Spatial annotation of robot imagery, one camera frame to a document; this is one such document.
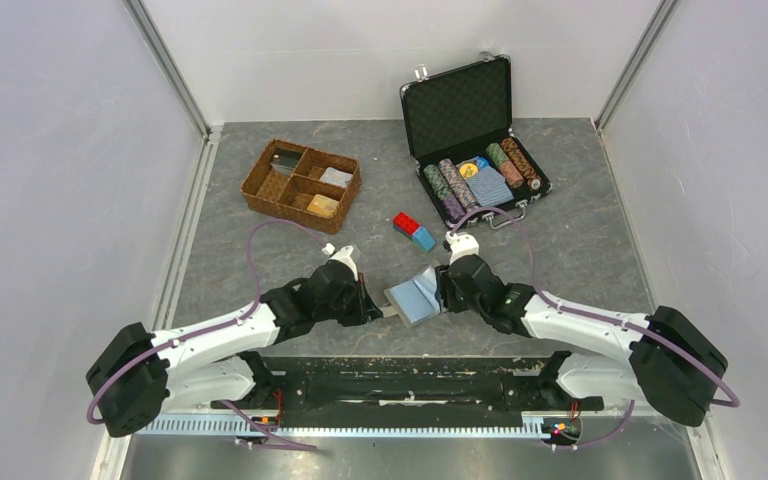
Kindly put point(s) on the brown wicker divided basket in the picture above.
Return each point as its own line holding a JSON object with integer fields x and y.
{"x": 286, "y": 197}

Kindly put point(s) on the green pink chip row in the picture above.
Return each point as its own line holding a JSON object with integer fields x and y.
{"x": 506, "y": 167}

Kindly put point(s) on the brown poker chip row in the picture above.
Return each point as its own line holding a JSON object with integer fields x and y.
{"x": 522, "y": 163}

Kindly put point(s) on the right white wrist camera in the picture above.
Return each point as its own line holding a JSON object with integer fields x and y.
{"x": 461, "y": 245}

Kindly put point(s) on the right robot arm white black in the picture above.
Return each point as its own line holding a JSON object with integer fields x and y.
{"x": 661, "y": 358}

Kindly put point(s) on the black poker chip case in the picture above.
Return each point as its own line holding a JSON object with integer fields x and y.
{"x": 456, "y": 114}

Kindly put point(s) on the green poker chip row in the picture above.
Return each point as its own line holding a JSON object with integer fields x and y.
{"x": 444, "y": 192}

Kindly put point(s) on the red toy brick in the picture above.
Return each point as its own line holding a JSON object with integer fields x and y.
{"x": 405, "y": 224}

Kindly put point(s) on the blue toy brick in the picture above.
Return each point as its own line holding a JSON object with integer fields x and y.
{"x": 423, "y": 239}

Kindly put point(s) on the silver VIP cards stack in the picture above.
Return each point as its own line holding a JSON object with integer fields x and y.
{"x": 335, "y": 177}

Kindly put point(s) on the black cards in basket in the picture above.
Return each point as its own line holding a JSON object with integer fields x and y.
{"x": 285, "y": 161}

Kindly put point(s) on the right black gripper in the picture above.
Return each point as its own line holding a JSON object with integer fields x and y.
{"x": 447, "y": 300}

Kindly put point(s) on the purple poker chip row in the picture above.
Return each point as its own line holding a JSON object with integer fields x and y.
{"x": 458, "y": 185}

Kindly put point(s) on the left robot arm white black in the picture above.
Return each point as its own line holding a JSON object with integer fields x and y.
{"x": 141, "y": 374}

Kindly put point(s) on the yellow dealer button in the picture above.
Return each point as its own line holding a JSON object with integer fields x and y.
{"x": 468, "y": 169}

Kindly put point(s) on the gold cards in basket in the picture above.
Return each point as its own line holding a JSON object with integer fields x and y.
{"x": 323, "y": 206}

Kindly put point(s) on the blue playing card deck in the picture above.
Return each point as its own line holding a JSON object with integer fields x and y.
{"x": 489, "y": 187}

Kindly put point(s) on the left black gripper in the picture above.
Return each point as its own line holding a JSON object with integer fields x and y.
{"x": 364, "y": 312}

